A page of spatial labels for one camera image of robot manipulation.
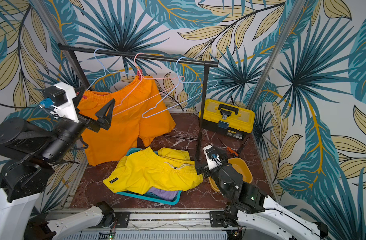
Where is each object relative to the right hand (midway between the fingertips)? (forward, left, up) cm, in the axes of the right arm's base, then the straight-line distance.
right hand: (205, 152), depth 65 cm
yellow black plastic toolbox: (+30, -23, -13) cm, 40 cm away
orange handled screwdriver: (+18, -23, -30) cm, 42 cm away
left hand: (+3, +34, +29) cm, 45 cm away
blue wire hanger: (+59, +58, +5) cm, 83 cm away
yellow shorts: (0, +16, -16) cm, 23 cm away
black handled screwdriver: (+21, -32, -30) cm, 48 cm away
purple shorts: (-10, +18, -26) cm, 33 cm away
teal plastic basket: (-12, +26, -21) cm, 36 cm away
